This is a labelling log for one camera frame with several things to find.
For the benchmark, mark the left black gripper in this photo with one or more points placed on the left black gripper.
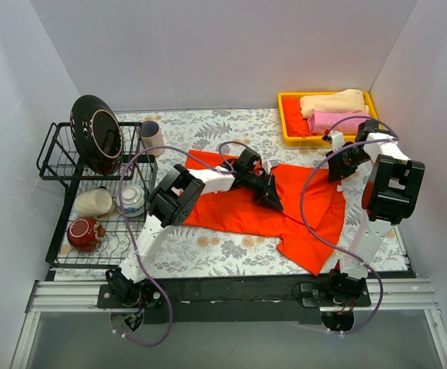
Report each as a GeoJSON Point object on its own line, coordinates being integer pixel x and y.
{"type": "Point", "coordinates": [266, 187]}

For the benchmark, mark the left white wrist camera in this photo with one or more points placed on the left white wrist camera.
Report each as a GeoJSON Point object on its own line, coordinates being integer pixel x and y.
{"type": "Point", "coordinates": [270, 164]}

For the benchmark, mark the black round plate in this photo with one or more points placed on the black round plate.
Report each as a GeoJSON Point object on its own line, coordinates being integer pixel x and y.
{"type": "Point", "coordinates": [97, 134]}

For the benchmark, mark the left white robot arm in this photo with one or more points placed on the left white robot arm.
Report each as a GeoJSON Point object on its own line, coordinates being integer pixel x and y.
{"type": "Point", "coordinates": [170, 205]}

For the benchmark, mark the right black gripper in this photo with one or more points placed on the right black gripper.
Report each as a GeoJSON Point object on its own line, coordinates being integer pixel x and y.
{"type": "Point", "coordinates": [341, 163]}

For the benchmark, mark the floral table mat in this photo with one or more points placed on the floral table mat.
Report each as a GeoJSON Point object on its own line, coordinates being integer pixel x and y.
{"type": "Point", "coordinates": [197, 252]}

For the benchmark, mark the purple rimmed mug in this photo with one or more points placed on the purple rimmed mug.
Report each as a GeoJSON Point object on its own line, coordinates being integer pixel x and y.
{"type": "Point", "coordinates": [151, 136]}

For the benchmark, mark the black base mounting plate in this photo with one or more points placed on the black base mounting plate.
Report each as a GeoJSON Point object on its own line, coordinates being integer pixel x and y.
{"type": "Point", "coordinates": [237, 299]}

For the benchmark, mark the aluminium frame rail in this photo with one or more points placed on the aluminium frame rail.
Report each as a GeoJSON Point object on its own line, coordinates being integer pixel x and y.
{"type": "Point", "coordinates": [400, 294]}

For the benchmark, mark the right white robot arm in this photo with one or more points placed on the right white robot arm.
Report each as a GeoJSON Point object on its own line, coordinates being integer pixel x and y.
{"type": "Point", "coordinates": [389, 196]}

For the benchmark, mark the orange t shirt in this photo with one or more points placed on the orange t shirt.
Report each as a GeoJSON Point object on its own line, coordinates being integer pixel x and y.
{"type": "Point", "coordinates": [324, 207]}
{"type": "Point", "coordinates": [296, 124]}

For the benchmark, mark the black wire dish rack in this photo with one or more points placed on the black wire dish rack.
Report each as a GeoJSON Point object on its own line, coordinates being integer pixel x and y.
{"type": "Point", "coordinates": [59, 161]}

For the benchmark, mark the rolled orange t shirt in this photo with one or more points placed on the rolled orange t shirt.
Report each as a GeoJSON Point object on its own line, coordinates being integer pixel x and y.
{"type": "Point", "coordinates": [296, 124]}

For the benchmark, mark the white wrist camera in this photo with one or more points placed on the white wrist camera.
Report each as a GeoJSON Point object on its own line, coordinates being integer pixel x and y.
{"type": "Point", "coordinates": [335, 138]}
{"type": "Point", "coordinates": [270, 164]}

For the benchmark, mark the rolled beige t shirt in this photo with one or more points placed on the rolled beige t shirt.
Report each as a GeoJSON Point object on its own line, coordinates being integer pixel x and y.
{"type": "Point", "coordinates": [347, 101]}

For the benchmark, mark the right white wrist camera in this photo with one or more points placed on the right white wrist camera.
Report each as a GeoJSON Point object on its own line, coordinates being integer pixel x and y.
{"type": "Point", "coordinates": [335, 138]}

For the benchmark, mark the red floral bowl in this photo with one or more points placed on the red floral bowl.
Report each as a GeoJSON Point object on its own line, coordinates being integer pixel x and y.
{"type": "Point", "coordinates": [85, 234]}

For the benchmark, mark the yellow plastic tray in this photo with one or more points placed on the yellow plastic tray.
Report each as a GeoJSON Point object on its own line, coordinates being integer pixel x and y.
{"type": "Point", "coordinates": [316, 140]}

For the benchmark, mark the cream ceramic cup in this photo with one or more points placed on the cream ceramic cup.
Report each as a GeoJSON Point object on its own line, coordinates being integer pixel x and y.
{"type": "Point", "coordinates": [93, 203]}

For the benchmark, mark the blue white ceramic bowl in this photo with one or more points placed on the blue white ceramic bowl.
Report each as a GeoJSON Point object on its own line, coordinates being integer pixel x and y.
{"type": "Point", "coordinates": [133, 200]}

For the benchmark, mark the rolled pink t shirt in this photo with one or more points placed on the rolled pink t shirt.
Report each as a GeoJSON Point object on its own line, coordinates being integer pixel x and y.
{"type": "Point", "coordinates": [320, 121]}

